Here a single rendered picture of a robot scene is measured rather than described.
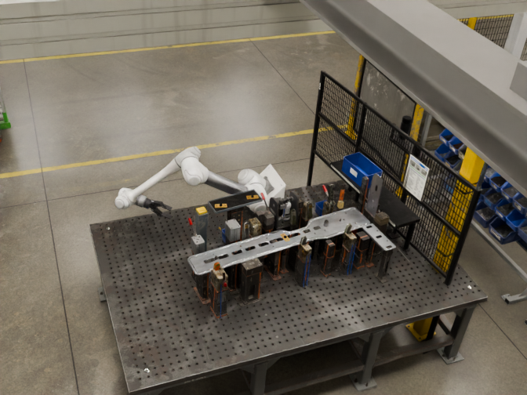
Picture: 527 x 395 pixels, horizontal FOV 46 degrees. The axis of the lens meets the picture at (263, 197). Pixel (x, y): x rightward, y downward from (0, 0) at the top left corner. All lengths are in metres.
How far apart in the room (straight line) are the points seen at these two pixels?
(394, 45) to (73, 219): 5.34
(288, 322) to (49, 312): 2.07
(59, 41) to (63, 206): 5.11
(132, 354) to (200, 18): 2.95
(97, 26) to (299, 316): 3.20
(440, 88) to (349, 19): 0.29
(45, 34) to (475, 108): 0.82
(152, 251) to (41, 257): 1.44
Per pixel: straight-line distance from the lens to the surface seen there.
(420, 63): 1.01
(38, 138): 7.51
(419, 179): 4.62
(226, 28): 1.39
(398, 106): 6.54
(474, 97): 0.92
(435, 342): 4.97
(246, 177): 4.84
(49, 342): 5.14
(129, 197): 4.61
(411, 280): 4.69
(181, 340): 4.09
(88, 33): 1.33
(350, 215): 4.65
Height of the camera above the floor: 3.82
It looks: 37 degrees down
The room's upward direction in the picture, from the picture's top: 4 degrees clockwise
